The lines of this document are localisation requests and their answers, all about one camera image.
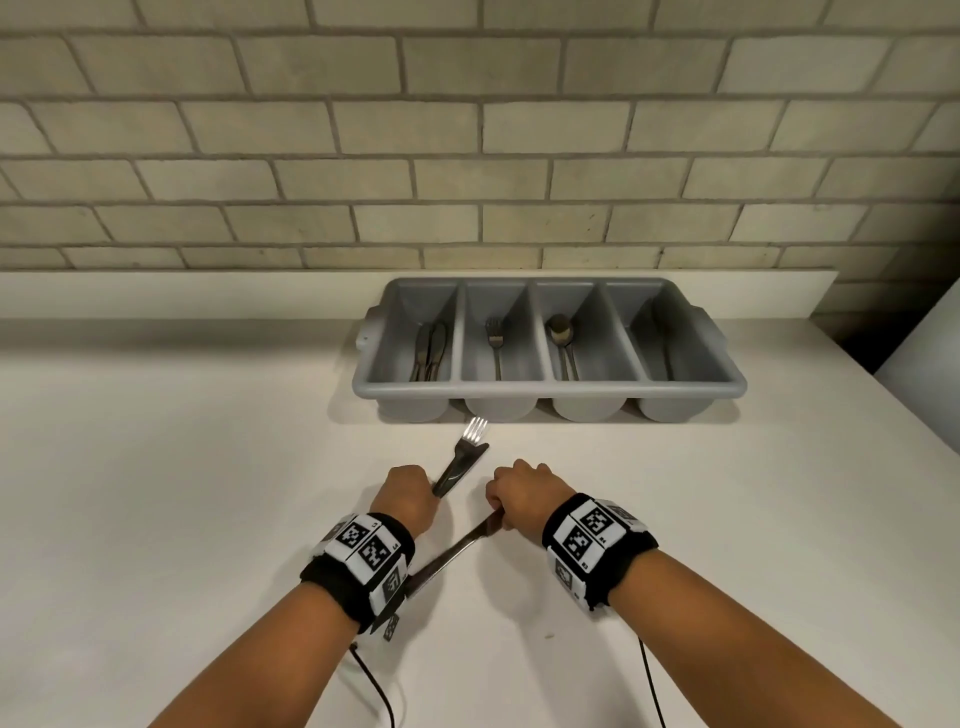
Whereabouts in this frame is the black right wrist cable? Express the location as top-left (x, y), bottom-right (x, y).
top-left (635, 635), bottom-right (669, 728)

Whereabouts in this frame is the black wrist marker band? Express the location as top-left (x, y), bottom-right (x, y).
top-left (541, 492), bottom-right (660, 618)
top-left (299, 512), bottom-right (416, 635)

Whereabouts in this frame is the person's left hand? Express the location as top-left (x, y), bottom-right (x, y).
top-left (361, 464), bottom-right (440, 540)

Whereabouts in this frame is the black right wrist marker band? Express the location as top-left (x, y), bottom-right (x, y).
top-left (541, 492), bottom-right (660, 618)

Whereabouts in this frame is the person's right forearm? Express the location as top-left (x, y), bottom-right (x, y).
top-left (607, 551), bottom-right (901, 728)

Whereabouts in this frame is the grey plastic cutlery tray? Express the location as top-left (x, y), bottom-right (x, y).
top-left (352, 277), bottom-right (749, 424)

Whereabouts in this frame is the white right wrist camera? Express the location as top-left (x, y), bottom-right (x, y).
top-left (545, 547), bottom-right (601, 618)

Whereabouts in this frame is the black left wrist marker band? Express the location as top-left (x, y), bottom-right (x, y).
top-left (299, 512), bottom-right (416, 635)

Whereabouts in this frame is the person's left forearm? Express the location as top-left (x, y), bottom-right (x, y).
top-left (146, 581), bottom-right (361, 728)

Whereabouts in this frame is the person's right hand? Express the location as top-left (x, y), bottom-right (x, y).
top-left (485, 458), bottom-right (575, 547)

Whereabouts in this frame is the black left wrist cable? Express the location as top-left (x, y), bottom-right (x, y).
top-left (348, 641), bottom-right (397, 728)

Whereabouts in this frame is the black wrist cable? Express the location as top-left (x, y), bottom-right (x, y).
top-left (348, 641), bottom-right (397, 728)
top-left (635, 635), bottom-right (669, 728)

